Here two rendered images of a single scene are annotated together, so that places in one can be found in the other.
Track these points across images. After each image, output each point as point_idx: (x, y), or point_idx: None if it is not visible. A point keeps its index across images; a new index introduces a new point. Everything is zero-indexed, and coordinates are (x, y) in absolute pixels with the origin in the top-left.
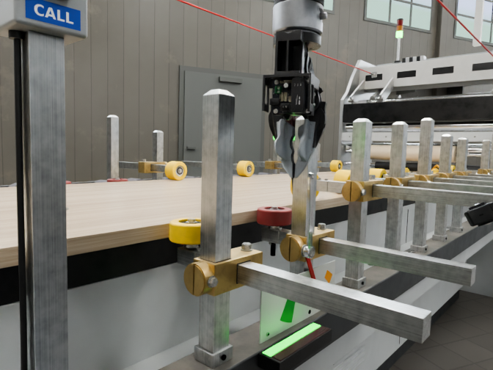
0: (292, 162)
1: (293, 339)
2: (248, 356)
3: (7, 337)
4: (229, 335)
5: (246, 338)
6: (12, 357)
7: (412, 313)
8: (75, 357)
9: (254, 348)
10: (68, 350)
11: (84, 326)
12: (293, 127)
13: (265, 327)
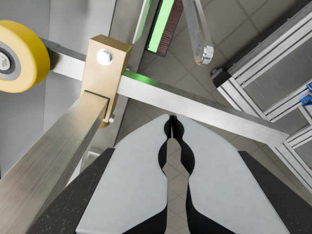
0: (167, 139)
1: (165, 14)
2: (139, 58)
3: (14, 137)
4: (111, 32)
5: (126, 29)
6: (23, 128)
7: (274, 142)
8: (32, 90)
9: (139, 44)
10: (29, 97)
11: (19, 92)
12: (164, 219)
13: (141, 29)
